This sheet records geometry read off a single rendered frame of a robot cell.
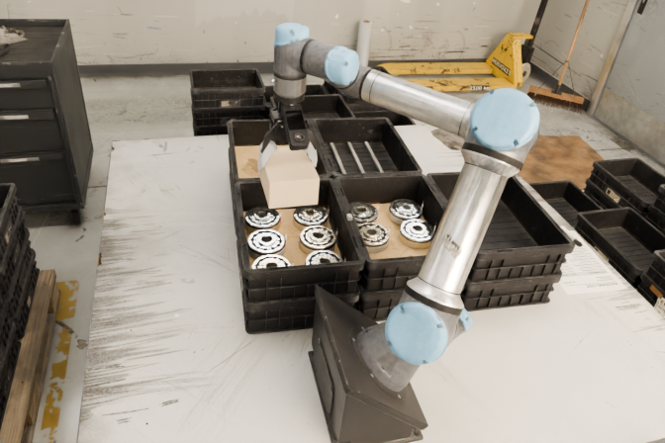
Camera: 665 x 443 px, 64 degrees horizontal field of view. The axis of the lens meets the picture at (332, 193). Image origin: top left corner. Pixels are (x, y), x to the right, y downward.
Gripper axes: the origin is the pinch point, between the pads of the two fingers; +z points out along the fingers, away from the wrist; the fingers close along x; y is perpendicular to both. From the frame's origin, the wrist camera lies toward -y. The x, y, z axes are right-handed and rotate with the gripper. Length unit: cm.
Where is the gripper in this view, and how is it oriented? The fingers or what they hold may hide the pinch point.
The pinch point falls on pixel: (287, 170)
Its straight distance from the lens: 134.4
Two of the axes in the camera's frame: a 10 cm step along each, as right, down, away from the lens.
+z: -0.8, 8.3, 5.5
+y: -2.7, -5.5, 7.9
